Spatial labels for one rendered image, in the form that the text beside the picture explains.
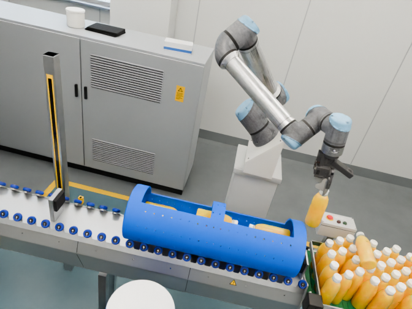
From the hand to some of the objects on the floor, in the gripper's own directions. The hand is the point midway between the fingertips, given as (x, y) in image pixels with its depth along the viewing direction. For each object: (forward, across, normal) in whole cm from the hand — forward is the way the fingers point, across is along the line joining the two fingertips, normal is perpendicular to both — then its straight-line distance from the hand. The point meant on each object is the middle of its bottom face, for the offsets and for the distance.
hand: (324, 190), depth 155 cm
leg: (+133, +16, -115) cm, 177 cm away
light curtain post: (+127, -20, -162) cm, 207 cm away
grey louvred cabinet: (+117, -154, -212) cm, 287 cm away
